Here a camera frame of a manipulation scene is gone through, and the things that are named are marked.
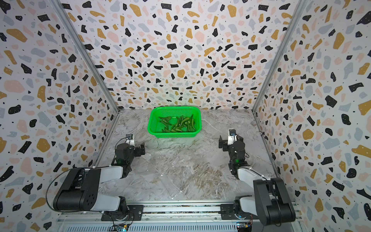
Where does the green peppers bunch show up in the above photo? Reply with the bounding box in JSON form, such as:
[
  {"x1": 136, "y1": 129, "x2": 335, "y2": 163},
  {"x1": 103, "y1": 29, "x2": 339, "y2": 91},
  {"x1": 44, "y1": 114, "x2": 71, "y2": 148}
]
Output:
[
  {"x1": 158, "y1": 117, "x2": 182, "y2": 132},
  {"x1": 171, "y1": 115, "x2": 196, "y2": 132}
]

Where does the green peppers bunch front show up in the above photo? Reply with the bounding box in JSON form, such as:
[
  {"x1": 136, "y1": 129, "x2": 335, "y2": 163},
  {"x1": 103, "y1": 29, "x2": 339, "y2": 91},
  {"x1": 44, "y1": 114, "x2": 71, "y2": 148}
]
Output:
[{"x1": 158, "y1": 117, "x2": 182, "y2": 132}]

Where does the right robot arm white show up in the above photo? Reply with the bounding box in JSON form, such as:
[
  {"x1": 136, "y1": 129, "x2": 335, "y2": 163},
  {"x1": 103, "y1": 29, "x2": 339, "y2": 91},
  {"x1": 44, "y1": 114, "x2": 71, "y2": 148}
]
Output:
[{"x1": 218, "y1": 133, "x2": 296, "y2": 226}]

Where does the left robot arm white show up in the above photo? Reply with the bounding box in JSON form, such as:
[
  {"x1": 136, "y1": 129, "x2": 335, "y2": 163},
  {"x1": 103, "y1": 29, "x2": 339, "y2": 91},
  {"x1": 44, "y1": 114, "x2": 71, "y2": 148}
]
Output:
[{"x1": 53, "y1": 142, "x2": 146, "y2": 218}]

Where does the green plastic basket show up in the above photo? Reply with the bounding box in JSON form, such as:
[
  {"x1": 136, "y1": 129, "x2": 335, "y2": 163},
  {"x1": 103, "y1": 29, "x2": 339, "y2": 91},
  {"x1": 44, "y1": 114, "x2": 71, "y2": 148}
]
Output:
[{"x1": 148, "y1": 106, "x2": 202, "y2": 138}]

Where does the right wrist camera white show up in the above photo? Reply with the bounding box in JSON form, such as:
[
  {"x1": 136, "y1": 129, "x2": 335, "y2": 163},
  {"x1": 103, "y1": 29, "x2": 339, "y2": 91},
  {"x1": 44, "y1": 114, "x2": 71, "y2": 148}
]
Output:
[{"x1": 228, "y1": 129, "x2": 237, "y2": 146}]

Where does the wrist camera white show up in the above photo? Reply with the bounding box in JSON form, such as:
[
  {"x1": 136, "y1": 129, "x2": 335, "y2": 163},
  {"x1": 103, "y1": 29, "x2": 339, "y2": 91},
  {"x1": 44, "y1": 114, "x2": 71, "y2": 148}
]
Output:
[
  {"x1": 125, "y1": 134, "x2": 135, "y2": 146},
  {"x1": 228, "y1": 129, "x2": 237, "y2": 146}
]

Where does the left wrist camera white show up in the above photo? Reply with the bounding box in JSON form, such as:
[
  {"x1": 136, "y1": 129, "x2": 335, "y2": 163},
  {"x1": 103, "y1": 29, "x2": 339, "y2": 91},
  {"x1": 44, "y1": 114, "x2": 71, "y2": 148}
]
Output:
[{"x1": 125, "y1": 134, "x2": 135, "y2": 146}]

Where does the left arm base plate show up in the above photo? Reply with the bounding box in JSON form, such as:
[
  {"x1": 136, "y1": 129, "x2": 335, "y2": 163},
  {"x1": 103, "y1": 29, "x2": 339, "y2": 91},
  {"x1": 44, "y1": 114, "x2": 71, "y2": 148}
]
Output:
[{"x1": 100, "y1": 205, "x2": 144, "y2": 223}]

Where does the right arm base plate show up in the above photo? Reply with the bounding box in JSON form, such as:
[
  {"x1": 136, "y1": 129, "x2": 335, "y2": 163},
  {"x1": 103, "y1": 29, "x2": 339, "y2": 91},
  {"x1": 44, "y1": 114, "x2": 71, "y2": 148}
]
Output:
[{"x1": 220, "y1": 203, "x2": 258, "y2": 220}]

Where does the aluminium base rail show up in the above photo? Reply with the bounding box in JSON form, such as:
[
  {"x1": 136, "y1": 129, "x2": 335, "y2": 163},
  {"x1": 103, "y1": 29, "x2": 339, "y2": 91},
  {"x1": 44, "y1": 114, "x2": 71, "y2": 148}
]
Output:
[{"x1": 55, "y1": 200, "x2": 304, "y2": 232}]

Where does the aluminium corner post right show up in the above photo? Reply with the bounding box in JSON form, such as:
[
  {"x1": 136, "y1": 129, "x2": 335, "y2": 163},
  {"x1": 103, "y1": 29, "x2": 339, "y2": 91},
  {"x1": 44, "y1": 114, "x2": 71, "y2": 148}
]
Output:
[{"x1": 252, "y1": 0, "x2": 308, "y2": 113}]

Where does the aluminium corner post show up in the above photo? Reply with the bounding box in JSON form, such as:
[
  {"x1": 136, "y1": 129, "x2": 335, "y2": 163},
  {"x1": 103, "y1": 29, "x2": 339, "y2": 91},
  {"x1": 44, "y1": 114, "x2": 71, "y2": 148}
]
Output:
[
  {"x1": 252, "y1": 0, "x2": 308, "y2": 113},
  {"x1": 50, "y1": 1, "x2": 119, "y2": 113}
]

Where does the aluminium corner post left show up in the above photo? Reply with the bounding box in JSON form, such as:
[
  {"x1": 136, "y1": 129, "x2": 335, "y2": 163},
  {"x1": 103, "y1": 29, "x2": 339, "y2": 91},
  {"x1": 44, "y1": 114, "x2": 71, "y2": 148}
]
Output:
[{"x1": 50, "y1": 1, "x2": 119, "y2": 113}]

